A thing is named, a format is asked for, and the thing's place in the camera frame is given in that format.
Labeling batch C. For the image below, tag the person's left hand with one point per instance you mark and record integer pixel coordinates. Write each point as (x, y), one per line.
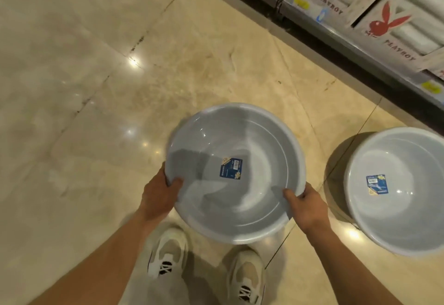
(159, 195)

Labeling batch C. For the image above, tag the person's right hand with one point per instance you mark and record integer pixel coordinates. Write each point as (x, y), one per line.
(310, 209)

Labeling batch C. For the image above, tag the person's right thumb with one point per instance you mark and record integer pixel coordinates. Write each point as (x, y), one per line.
(290, 195)

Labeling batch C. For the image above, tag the person's left thumb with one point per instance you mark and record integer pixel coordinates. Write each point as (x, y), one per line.
(175, 184)

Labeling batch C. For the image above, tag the grey plastic basin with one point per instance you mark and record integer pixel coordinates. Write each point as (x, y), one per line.
(406, 211)
(239, 148)

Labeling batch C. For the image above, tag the person's left forearm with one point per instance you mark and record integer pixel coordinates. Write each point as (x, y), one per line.
(104, 261)

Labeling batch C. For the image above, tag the person's right forearm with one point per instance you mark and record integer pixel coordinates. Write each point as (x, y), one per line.
(350, 266)

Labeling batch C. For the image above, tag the blue label sticker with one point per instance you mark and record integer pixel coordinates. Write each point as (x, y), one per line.
(231, 168)
(376, 184)

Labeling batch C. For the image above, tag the person's left shoe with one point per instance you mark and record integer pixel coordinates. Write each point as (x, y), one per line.
(168, 251)

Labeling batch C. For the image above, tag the person's shoe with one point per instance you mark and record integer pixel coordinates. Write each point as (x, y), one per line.
(247, 278)
(168, 251)

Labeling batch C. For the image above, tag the person's right shoe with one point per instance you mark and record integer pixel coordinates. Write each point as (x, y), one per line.
(247, 278)

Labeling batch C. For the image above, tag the metal store shelf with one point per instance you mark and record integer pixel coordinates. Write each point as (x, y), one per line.
(347, 43)

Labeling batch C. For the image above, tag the yellow price tag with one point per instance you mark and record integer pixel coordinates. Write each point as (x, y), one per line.
(431, 87)
(301, 2)

